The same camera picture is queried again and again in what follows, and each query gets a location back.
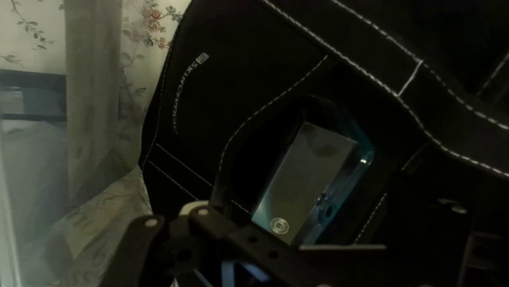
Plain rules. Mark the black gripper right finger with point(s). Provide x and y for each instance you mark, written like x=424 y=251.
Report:
x=472 y=250

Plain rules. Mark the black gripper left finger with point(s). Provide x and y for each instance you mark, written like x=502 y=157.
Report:
x=176 y=250

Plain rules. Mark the clear plastic storage bin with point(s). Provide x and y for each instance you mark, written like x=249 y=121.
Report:
x=93 y=106

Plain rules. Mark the floral bed sheet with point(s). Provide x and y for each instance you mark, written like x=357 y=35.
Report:
x=33 y=33

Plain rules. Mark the grey box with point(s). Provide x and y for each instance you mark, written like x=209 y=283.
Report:
x=308 y=176

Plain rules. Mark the black bag with white stitching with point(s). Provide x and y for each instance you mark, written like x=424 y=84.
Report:
x=240 y=81

